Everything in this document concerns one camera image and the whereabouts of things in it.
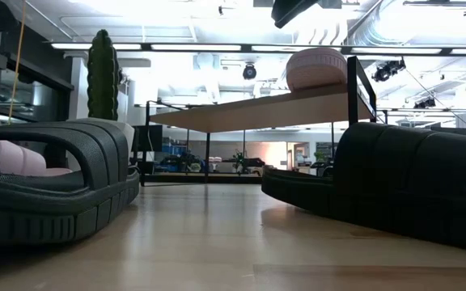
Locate black round ceiling device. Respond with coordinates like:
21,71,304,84
242,62,258,81

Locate wooden shelf, black metal frame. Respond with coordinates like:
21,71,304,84
140,55,379,185

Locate pink foam slide sandal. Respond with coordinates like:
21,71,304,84
284,47,349,94
0,140,74,178

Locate black ceiling spotlight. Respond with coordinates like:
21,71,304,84
413,96,437,110
371,58,407,83

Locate green cactus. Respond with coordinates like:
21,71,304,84
86,28,123,121

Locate yellow cable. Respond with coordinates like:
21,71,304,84
7,0,28,124

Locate black aluminium table frame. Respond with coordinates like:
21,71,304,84
138,172,263,185

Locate black computer monitor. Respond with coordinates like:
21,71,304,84
131,124,163,153

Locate black foam slide sandal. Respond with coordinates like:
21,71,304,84
260,120,466,254
0,120,141,247

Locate long ceiling light bar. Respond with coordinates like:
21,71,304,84
49,41,466,57

